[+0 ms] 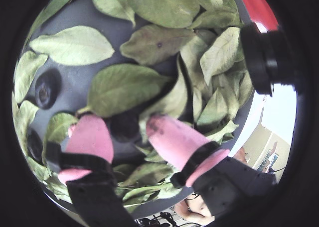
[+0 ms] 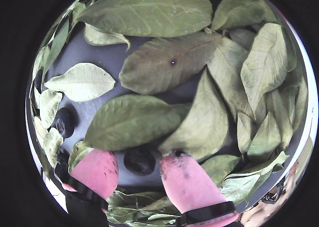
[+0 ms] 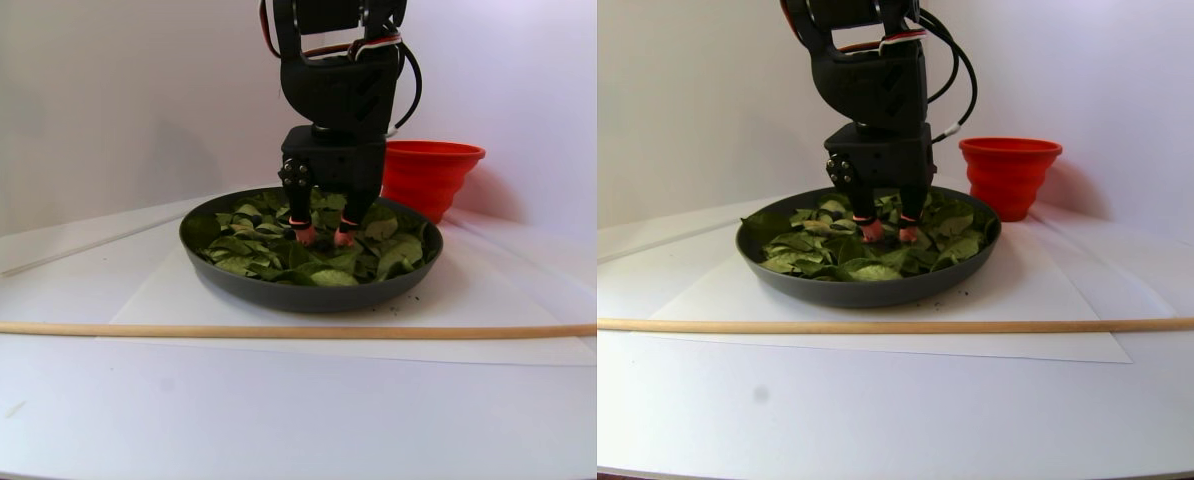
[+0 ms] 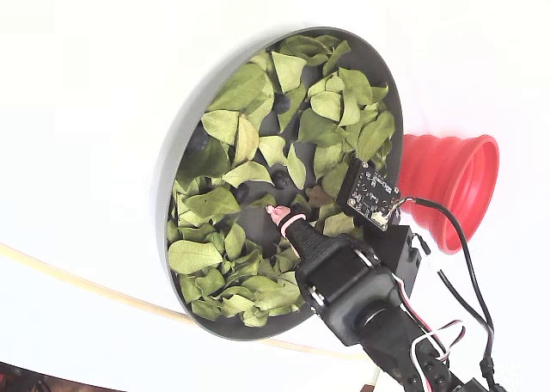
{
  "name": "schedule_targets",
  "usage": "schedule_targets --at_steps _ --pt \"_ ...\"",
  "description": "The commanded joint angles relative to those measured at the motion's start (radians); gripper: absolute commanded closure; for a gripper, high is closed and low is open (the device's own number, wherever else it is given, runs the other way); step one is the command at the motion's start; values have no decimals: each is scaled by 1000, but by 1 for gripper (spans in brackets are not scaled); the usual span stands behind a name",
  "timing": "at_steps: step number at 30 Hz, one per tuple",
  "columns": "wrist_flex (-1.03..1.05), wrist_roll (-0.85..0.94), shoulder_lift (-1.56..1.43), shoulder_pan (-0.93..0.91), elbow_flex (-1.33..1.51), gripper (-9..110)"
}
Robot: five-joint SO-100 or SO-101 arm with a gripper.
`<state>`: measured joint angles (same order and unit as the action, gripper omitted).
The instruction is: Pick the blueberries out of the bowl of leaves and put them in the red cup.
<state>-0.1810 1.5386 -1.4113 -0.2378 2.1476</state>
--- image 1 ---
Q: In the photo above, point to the person in background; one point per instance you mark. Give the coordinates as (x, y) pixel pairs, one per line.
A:
(197, 209)

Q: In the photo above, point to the pink padded gripper finger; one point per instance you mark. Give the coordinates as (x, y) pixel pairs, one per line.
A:
(174, 142)
(87, 140)

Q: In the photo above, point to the red collapsible cup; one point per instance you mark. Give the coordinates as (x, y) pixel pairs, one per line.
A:
(259, 10)

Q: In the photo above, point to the dark grey round bowl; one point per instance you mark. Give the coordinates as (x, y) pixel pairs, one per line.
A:
(74, 75)

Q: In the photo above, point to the pile of green leaves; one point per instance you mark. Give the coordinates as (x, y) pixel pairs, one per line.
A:
(124, 87)

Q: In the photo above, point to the framed wall picture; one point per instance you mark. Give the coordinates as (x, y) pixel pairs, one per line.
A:
(272, 159)

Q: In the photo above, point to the dark blueberry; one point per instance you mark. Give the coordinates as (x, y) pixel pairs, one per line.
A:
(35, 145)
(47, 88)
(124, 127)

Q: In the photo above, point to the brown cardboard box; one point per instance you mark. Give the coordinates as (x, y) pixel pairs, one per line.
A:
(242, 154)

